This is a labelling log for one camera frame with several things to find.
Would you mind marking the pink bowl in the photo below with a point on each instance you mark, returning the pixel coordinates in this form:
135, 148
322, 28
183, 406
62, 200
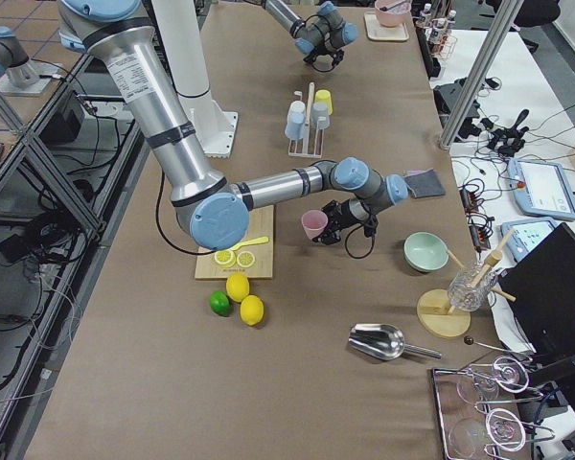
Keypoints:
392, 13

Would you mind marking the white wire cup holder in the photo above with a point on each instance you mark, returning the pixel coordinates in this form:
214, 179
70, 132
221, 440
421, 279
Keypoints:
311, 145

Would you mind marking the teach pendant tablet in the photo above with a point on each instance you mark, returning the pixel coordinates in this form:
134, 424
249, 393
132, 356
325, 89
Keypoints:
541, 189
528, 233

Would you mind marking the metal scoop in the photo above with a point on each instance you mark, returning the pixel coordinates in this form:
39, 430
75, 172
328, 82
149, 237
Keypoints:
385, 342

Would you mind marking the black monitor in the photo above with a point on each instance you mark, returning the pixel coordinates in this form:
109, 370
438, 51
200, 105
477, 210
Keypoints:
544, 286

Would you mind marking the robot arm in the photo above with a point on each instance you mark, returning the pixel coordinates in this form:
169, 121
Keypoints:
154, 55
321, 38

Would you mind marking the aluminium frame post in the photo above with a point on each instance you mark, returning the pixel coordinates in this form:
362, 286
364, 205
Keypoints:
504, 18

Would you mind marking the metal wire glass rack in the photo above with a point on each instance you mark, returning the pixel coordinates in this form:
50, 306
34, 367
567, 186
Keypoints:
476, 406

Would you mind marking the light blue cup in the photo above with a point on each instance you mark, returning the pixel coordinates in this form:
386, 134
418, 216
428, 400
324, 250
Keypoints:
294, 130

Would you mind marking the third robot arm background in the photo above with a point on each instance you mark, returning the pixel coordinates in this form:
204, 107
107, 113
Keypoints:
19, 75

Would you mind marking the grey folded cloth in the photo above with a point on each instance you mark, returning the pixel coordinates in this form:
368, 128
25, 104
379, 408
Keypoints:
424, 184

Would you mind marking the mint green bowl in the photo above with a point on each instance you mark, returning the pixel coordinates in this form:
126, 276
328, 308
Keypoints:
425, 252

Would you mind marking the wire bottle basket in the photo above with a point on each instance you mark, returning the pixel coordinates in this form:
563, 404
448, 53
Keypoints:
434, 24

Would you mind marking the grey cup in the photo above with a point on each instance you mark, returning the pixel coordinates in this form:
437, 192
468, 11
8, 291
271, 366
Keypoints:
320, 116

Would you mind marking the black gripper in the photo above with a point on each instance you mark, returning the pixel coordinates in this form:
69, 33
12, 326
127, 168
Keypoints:
345, 213
324, 56

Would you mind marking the yellow plastic knife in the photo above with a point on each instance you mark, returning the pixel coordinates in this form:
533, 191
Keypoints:
255, 241

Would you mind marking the cream tray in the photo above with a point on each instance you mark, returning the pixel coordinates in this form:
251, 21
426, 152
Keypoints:
379, 33

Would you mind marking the green lime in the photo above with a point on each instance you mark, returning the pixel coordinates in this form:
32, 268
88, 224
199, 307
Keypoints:
220, 304

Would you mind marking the whole yellow lemon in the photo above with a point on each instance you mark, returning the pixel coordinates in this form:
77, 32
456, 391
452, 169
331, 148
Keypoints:
252, 310
237, 287

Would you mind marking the yellow cup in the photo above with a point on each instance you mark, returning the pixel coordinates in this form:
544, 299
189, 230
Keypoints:
324, 96

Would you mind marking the pink cup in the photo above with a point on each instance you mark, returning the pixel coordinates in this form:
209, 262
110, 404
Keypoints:
314, 223

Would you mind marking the bamboo cutting board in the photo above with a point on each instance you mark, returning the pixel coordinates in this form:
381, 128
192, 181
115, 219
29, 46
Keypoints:
255, 261

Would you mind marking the clear glass cup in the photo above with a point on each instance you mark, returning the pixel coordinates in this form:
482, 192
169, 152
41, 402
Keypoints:
464, 294

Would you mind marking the white cup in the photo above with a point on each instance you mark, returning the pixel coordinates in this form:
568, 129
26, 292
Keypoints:
296, 108

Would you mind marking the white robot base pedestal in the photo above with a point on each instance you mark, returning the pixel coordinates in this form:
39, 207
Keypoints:
180, 35

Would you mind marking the wooden mug tree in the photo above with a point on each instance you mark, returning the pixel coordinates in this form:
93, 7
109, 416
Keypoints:
439, 317

